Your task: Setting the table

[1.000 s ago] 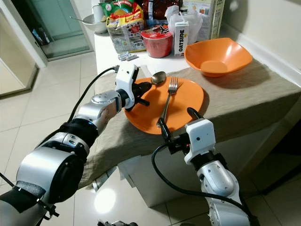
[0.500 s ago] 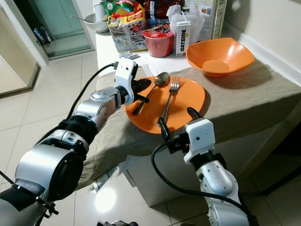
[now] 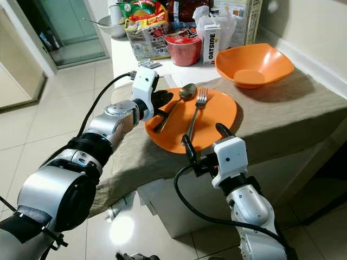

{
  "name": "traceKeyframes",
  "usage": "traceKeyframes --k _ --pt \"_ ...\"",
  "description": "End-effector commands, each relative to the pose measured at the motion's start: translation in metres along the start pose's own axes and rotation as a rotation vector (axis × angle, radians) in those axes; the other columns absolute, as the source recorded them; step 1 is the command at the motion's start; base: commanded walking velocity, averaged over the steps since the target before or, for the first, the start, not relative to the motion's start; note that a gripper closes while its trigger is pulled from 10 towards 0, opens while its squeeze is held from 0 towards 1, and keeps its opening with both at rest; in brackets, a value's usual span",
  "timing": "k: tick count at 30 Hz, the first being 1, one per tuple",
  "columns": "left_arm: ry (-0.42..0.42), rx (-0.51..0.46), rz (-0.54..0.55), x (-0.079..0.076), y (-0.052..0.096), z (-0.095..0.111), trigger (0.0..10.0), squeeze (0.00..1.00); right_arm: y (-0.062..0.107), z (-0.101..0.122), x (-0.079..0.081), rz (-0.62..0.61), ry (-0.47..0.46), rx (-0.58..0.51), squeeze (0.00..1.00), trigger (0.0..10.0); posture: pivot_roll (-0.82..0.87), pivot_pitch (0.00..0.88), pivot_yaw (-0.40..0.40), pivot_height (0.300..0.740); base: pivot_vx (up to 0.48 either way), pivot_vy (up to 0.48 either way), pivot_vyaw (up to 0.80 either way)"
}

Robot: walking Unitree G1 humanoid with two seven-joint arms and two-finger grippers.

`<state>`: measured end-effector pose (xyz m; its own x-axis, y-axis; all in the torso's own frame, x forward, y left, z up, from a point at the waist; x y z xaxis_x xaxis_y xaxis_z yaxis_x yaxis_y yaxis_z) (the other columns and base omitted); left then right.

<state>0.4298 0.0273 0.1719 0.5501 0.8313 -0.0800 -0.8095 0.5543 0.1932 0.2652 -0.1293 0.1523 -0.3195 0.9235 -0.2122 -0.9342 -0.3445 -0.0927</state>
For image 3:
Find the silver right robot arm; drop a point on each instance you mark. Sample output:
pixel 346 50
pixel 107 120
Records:
pixel 246 208

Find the printed cardboard box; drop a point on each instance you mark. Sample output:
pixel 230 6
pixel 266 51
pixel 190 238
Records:
pixel 246 21

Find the orange plastic bowl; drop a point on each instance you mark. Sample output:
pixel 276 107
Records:
pixel 255 65

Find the dark robot foot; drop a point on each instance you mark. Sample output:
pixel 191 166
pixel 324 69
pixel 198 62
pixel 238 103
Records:
pixel 131 256

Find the green snack packet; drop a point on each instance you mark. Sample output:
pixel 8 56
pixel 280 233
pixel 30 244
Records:
pixel 141 6

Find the grey cup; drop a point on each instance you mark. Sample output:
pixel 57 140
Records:
pixel 116 13

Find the instant noodle multipack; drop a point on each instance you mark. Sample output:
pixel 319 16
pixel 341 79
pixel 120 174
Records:
pixel 146 35

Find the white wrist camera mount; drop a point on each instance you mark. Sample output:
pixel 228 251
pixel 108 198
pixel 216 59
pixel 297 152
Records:
pixel 230 157
pixel 145 86

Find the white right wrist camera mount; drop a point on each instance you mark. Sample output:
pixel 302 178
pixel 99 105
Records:
pixel 230 157

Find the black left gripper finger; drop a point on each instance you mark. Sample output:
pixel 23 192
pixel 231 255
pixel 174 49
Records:
pixel 166 99
pixel 161 115

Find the steel bowl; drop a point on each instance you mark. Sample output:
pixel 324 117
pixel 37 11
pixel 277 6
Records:
pixel 113 28

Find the steel spoon in bowl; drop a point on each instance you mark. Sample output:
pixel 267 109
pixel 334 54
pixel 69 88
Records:
pixel 91 21

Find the printed clear plastic packet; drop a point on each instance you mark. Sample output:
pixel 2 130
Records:
pixel 122 205

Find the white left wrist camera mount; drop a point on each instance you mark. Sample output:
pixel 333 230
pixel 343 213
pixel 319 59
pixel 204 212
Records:
pixel 145 86

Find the green tinted glass door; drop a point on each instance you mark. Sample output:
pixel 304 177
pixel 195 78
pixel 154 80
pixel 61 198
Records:
pixel 73 24

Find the white plastic bag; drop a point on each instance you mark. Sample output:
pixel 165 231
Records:
pixel 201 17

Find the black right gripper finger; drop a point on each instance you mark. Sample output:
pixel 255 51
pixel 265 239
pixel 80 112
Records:
pixel 224 132
pixel 188 148

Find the metal fork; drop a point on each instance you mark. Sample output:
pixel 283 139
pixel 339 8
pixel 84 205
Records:
pixel 200 103

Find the beige table cloth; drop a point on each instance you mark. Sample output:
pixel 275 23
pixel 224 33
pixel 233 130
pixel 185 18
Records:
pixel 293 119

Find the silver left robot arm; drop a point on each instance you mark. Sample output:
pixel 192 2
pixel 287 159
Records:
pixel 54 189

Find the small silver sachets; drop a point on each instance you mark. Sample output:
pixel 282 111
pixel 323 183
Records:
pixel 149 64

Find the white Oatside carton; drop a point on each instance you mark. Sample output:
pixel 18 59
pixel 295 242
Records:
pixel 211 46

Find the red instant noodle bowl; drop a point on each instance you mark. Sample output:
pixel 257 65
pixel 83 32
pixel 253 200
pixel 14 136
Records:
pixel 183 51

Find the orange plastic plate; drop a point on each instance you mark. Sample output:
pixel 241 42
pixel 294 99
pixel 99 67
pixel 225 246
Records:
pixel 218 116

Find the dark red packet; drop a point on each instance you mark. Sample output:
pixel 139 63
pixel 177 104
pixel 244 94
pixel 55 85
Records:
pixel 184 13

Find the metal spoon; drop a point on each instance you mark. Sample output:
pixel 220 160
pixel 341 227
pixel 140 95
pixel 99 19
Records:
pixel 187 91

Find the white cabinet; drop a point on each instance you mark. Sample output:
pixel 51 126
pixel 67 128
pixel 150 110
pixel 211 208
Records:
pixel 173 211

